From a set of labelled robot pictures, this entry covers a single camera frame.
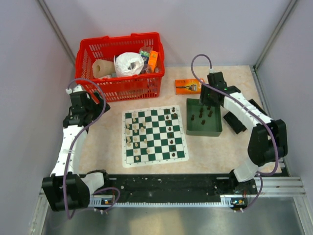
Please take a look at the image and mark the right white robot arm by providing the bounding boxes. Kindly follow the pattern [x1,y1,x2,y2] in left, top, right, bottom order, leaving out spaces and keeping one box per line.
[200,72,288,194]

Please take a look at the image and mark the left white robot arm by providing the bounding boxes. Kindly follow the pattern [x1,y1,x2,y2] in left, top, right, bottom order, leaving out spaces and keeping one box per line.
[42,85,111,212]

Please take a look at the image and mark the green white chess mat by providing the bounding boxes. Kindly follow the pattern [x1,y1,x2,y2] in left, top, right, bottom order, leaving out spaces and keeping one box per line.
[122,105,189,168]

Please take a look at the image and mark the orange razor box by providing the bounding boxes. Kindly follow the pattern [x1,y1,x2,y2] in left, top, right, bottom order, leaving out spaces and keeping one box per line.
[175,79,201,95]

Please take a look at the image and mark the green piece tray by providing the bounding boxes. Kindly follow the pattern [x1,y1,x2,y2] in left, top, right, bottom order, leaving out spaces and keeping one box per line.
[186,98,223,137]

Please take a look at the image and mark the black tray lid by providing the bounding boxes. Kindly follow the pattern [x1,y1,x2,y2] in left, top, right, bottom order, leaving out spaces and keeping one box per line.
[223,99,267,134]

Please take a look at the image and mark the beige paper roll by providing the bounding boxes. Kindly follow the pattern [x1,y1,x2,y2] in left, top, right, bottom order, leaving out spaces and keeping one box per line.
[92,59,115,78]

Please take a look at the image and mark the white toilet paper roll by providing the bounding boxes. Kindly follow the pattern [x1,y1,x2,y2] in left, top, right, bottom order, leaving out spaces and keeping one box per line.
[113,52,144,77]

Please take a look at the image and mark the red plastic shopping basket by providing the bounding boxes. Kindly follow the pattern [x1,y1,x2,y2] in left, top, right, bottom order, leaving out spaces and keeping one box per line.
[75,32,165,102]

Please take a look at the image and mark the orange carton in basket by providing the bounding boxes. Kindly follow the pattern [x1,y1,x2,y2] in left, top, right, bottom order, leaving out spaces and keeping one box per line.
[148,50,158,72]

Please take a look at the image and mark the green snack packet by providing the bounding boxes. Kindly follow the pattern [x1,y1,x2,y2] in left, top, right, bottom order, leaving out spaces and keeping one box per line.
[139,46,151,64]

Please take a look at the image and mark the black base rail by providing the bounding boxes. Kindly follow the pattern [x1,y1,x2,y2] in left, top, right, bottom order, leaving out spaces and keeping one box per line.
[96,174,257,204]

